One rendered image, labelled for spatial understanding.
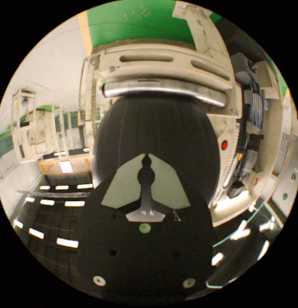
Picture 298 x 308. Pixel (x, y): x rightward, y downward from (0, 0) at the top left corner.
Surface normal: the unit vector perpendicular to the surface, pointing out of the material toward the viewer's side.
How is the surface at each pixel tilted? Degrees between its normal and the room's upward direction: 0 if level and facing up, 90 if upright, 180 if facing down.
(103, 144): 123
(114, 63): 90
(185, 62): 90
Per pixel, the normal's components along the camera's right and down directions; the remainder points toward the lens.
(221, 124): 0.00, 0.36
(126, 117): 0.00, -0.39
